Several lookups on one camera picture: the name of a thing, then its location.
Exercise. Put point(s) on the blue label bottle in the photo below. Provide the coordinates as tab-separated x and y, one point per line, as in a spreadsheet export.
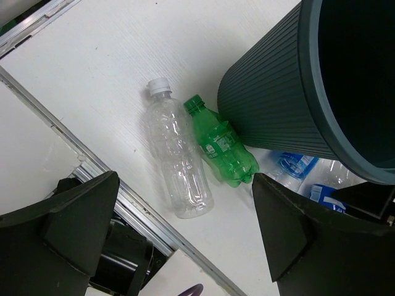
329	176
292	169

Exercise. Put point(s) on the green plastic bottle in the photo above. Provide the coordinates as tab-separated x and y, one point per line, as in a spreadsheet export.
221	147

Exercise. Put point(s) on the dark teal ribbed bin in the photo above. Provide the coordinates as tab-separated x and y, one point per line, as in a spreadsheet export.
320	83

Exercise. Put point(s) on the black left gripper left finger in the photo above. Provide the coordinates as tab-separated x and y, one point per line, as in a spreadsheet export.
53	246

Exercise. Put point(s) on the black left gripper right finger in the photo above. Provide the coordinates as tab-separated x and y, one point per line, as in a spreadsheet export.
313	250

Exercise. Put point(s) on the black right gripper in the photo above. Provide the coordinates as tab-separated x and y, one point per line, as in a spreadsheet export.
368	201

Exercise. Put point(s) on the clear plastic bottle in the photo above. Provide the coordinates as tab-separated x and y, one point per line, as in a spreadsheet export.
175	148

